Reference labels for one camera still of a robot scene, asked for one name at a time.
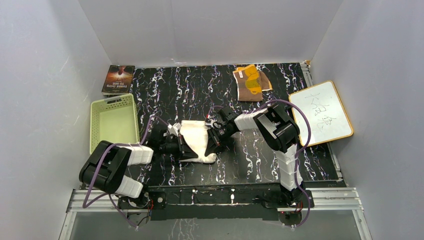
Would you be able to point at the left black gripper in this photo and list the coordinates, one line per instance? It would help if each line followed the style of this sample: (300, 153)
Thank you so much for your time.
(185, 152)

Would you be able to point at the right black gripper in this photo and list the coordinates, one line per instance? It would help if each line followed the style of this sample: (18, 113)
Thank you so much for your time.
(213, 143)

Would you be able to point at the white terry towel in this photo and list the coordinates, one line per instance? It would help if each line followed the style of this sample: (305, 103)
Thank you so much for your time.
(195, 134)

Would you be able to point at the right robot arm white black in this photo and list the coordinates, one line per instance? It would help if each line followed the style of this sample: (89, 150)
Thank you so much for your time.
(278, 129)

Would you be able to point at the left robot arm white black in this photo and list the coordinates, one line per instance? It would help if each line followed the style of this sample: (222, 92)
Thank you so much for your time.
(106, 166)

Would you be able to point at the brown and yellow cloth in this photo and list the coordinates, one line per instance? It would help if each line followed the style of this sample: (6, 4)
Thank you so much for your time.
(251, 83)

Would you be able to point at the light green plastic basket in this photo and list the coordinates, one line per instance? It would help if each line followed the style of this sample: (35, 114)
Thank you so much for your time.
(113, 119)

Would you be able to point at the dark cover paperback book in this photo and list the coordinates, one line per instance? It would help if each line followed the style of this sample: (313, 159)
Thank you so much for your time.
(118, 80)

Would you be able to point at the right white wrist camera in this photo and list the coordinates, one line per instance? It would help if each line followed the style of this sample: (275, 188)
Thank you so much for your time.
(211, 123)

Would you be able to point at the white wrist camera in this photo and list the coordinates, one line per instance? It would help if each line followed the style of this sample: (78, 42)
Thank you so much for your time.
(174, 130)
(211, 123)

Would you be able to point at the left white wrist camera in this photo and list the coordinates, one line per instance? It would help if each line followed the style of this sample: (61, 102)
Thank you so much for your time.
(174, 130)

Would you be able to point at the whiteboard with wooden frame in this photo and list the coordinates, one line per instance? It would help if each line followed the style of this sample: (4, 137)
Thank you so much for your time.
(324, 111)

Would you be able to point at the aluminium frame rail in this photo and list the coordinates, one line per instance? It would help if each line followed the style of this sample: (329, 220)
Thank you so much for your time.
(212, 202)

